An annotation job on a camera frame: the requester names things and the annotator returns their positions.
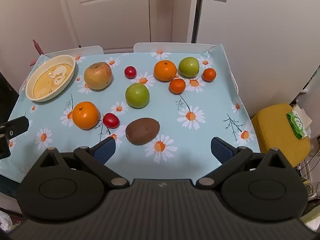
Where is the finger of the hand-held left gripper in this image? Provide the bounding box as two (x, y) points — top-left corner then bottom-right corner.
(0, 133), (11, 159)
(0, 116), (29, 140)

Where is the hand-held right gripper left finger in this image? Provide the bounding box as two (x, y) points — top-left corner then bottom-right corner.
(39, 137), (130, 188)

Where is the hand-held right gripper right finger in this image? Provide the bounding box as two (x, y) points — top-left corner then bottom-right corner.
(196, 137), (286, 189)

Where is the large orange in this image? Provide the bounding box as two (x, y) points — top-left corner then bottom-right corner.
(72, 101), (99, 130)
(153, 60), (177, 82)

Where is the brown kiwi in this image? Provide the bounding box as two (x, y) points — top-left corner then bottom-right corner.
(125, 117), (160, 146)

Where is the cream oval bowl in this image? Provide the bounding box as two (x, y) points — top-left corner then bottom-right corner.
(25, 54), (76, 102)

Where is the green apple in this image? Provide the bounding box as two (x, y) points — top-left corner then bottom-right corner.
(178, 57), (200, 78)
(125, 82), (150, 109)

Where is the large yellow-red apple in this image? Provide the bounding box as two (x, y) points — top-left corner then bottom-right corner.
(84, 62), (112, 90)

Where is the small tangerine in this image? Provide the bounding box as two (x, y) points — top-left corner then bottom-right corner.
(169, 78), (186, 95)
(202, 68), (217, 82)

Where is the red cherry tomato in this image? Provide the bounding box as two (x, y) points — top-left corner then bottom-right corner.
(103, 113), (120, 129)
(124, 66), (137, 79)

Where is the yellow stool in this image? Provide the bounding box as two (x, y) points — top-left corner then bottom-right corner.
(251, 103), (311, 167)

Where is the green tissue packet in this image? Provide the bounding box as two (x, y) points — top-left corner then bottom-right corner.
(286, 110), (308, 140)

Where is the white paper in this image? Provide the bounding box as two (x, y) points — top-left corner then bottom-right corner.
(292, 105), (313, 128)

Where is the white sliding door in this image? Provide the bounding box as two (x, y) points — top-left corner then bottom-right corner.
(191, 0), (320, 105)

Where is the white panelled door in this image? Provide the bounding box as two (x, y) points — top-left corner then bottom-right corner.
(55, 0), (152, 53)

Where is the pink handled tool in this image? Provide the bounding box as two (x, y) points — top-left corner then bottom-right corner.
(32, 39), (45, 55)

